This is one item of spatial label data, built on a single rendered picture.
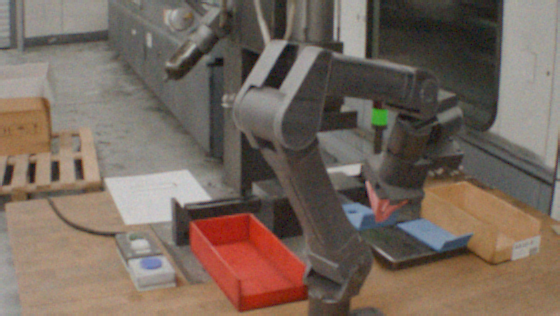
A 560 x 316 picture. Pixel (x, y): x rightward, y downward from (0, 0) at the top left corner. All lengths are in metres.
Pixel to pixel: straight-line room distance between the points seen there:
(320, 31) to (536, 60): 0.64
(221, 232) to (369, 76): 0.52
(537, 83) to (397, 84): 0.82
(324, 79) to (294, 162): 0.11
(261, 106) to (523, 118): 1.06
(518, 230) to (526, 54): 0.52
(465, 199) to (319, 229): 0.66
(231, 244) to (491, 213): 0.54
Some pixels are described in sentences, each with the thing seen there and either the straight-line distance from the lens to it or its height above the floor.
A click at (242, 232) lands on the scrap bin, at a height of 0.92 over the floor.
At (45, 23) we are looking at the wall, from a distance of 10.49.
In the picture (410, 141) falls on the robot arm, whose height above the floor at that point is 1.18.
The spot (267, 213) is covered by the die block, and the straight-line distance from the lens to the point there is 1.39.
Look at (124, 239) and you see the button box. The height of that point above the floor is 0.93.
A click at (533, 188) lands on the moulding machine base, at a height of 0.91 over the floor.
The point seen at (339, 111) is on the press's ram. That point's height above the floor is 1.14.
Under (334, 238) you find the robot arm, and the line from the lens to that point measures 0.97.
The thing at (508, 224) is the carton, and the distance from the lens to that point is 1.46.
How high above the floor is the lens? 1.47
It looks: 18 degrees down
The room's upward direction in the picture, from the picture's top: 1 degrees clockwise
